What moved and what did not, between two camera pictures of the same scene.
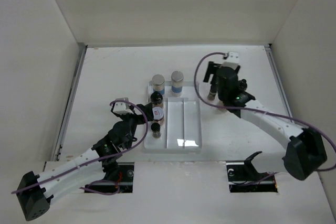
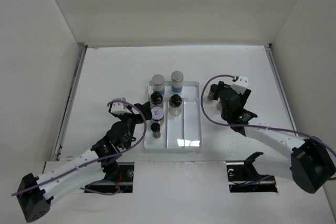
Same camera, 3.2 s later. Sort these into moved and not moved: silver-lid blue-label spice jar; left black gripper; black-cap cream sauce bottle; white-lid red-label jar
Moved: black-cap cream sauce bottle
Not moved: white-lid red-label jar; left black gripper; silver-lid blue-label spice jar
